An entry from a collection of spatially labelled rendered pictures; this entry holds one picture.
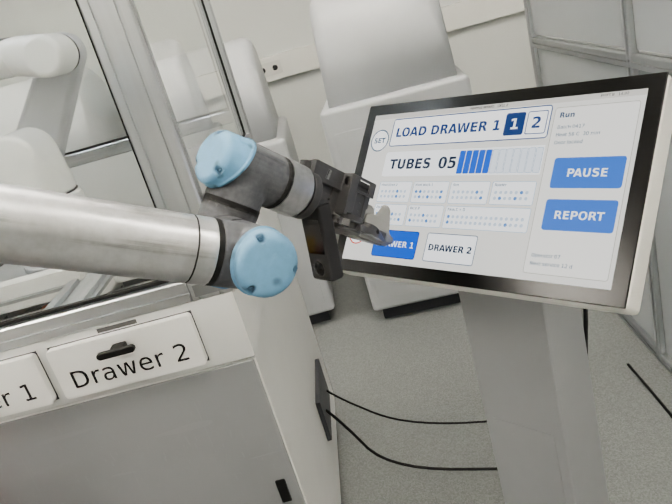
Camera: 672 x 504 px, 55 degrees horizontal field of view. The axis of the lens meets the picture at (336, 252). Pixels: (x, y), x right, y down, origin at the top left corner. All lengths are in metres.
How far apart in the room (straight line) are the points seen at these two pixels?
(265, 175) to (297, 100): 3.50
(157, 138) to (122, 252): 0.54
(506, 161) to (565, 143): 0.09
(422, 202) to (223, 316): 0.46
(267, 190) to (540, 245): 0.38
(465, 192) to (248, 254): 0.44
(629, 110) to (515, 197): 0.18
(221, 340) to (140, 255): 0.64
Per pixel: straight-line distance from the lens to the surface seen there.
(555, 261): 0.91
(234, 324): 1.27
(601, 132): 0.94
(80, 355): 1.35
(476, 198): 1.00
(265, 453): 1.43
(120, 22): 1.17
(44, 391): 1.41
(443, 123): 1.09
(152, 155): 1.18
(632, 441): 2.16
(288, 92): 4.32
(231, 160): 0.80
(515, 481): 1.35
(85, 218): 0.66
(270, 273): 0.69
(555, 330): 1.11
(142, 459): 1.47
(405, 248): 1.05
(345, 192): 0.94
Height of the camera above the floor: 1.38
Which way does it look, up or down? 20 degrees down
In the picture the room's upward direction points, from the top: 16 degrees counter-clockwise
